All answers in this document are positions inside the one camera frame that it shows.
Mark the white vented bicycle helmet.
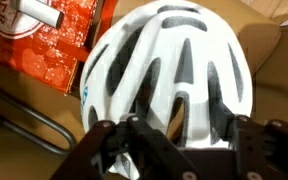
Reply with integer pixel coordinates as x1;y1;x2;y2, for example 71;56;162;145
79;0;254;179

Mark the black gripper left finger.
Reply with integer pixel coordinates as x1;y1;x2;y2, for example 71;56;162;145
50;114;198;180

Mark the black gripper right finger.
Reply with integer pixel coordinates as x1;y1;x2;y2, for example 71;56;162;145
213;99;288;180

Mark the white cylindrical tube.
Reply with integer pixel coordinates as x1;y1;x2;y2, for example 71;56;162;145
10;0;65;29

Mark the orange printed shopping bag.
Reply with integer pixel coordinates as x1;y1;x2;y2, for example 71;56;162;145
0;0;120;96

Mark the black bicycle U-lock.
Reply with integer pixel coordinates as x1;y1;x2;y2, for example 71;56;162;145
0;83;78;156

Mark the cardboard box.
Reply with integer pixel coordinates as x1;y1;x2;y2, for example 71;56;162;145
0;0;288;180

